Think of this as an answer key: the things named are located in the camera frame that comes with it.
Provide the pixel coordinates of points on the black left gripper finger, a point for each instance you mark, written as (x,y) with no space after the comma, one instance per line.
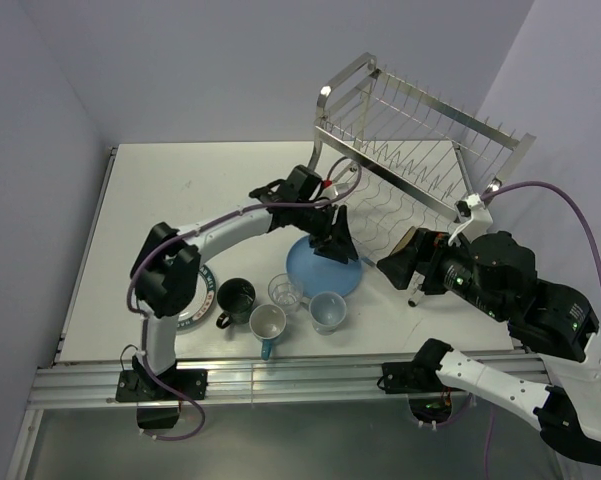
(342,248)
(326,249)

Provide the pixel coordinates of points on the black bowl tan outside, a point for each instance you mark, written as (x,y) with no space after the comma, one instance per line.
(404,241)

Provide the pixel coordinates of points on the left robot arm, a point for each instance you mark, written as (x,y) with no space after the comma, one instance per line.
(164,276)

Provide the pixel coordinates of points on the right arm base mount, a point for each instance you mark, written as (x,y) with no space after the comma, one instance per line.
(431,404)

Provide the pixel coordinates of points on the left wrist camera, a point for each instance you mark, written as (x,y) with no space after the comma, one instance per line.
(305,186)

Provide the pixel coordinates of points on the aluminium mounting rail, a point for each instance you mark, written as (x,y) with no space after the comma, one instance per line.
(242,381)

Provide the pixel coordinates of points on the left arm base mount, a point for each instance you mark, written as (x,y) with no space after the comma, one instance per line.
(158,407)

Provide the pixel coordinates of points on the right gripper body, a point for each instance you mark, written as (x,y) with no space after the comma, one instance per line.
(445,264)

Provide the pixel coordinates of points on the black mug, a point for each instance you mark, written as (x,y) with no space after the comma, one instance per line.
(236,298)

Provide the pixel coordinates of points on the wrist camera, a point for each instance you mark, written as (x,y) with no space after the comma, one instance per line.
(305,186)
(475,219)

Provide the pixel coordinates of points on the blue plastic plate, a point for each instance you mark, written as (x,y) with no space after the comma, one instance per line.
(317,274)

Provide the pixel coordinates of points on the clear plastic glass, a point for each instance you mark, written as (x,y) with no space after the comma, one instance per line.
(286,292)

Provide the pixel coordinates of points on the white plate green rim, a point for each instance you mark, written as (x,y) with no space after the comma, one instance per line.
(202,303)

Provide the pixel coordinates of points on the teal mug white inside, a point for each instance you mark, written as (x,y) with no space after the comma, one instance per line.
(267,323)

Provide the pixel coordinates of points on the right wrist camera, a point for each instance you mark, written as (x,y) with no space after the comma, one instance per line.
(475,219)

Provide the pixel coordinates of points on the grey blue plastic cup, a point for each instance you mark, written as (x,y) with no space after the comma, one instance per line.
(328,311)

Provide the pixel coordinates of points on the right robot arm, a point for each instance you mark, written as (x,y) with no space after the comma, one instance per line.
(498,277)

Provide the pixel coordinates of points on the stainless steel dish rack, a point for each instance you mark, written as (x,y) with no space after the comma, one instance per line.
(415,154)

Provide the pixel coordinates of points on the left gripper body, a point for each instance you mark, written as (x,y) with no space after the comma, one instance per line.
(318,223)

